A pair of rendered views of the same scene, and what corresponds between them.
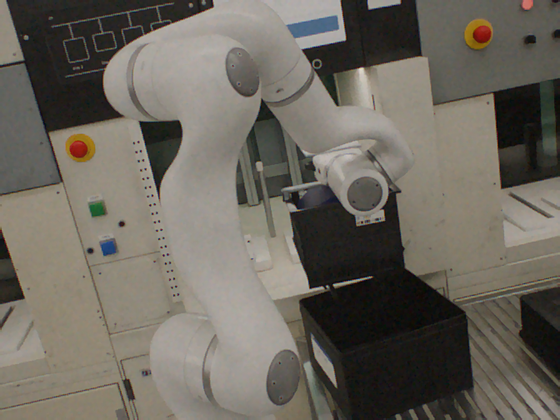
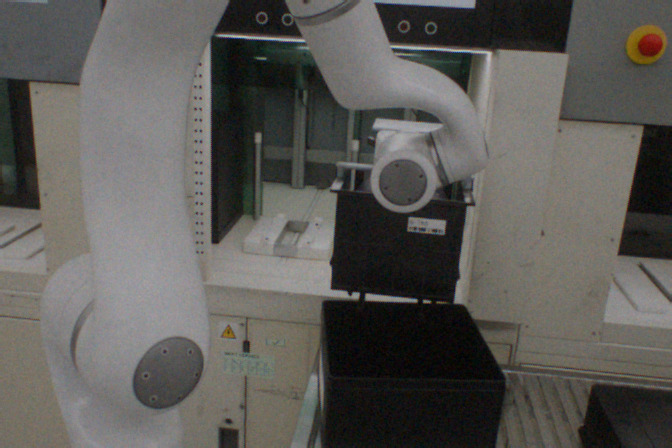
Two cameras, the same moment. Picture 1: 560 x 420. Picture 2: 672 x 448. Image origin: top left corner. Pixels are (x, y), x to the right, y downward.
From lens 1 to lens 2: 0.32 m
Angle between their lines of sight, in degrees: 8
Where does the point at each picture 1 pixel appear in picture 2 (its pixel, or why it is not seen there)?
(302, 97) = (338, 19)
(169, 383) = (47, 333)
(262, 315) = (167, 281)
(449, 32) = (608, 32)
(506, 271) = (595, 350)
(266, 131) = (387, 115)
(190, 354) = (71, 303)
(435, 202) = (527, 239)
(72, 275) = not seen: hidden behind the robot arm
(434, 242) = (513, 286)
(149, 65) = not seen: outside the picture
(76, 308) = not seen: hidden behind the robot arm
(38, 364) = (38, 280)
